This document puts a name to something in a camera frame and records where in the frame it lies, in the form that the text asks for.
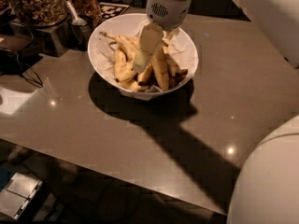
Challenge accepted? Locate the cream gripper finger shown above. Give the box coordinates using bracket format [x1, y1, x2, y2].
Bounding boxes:
[163, 28, 179, 46]
[133, 22, 164, 73]

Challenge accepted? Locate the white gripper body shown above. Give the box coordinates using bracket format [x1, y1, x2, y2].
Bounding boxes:
[146, 0, 192, 31]

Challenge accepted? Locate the long top banana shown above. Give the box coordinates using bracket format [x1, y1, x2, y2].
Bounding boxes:
[151, 49, 169, 91]

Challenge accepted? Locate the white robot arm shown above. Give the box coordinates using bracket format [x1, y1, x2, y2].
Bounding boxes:
[138, 0, 299, 224]

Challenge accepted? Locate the left curved banana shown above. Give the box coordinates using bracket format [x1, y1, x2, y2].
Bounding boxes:
[100, 32, 139, 61]

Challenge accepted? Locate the right lower banana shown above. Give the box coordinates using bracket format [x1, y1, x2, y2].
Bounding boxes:
[165, 54, 180, 77]

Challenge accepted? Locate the white bowl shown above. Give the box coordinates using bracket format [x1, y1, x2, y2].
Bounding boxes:
[88, 13, 199, 101]

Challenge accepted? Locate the middle short banana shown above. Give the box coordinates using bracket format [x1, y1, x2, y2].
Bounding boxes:
[137, 64, 152, 85]

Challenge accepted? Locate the far left small banana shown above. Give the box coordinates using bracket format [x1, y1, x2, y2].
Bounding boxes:
[114, 49, 136, 82]

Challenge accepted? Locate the small banana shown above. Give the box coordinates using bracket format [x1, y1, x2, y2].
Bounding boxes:
[114, 49, 136, 82]
[119, 79, 149, 92]

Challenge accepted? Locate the bottom small banana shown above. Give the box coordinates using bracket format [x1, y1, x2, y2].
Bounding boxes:
[119, 79, 149, 92]

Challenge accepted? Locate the black white marker tag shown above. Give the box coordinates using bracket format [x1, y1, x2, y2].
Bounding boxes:
[99, 2, 129, 20]

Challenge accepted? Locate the dark cup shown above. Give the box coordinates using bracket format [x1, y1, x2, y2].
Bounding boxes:
[67, 16, 93, 51]

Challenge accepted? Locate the glass jar of granola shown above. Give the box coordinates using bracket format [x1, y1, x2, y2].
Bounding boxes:
[71, 0, 102, 27]

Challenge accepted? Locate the white plastic spoon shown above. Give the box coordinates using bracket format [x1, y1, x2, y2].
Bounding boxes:
[64, 0, 87, 26]

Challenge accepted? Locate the metal stand block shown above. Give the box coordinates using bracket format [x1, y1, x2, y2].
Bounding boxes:
[32, 21, 69, 57]

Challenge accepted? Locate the glass jar of nuts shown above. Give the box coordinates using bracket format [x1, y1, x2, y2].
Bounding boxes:
[10, 0, 67, 27]

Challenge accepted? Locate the grey box on floor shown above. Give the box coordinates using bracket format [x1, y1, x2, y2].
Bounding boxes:
[0, 173, 43, 221]

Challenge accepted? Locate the black device with cables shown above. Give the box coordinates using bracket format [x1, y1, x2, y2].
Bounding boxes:
[0, 20, 43, 88]

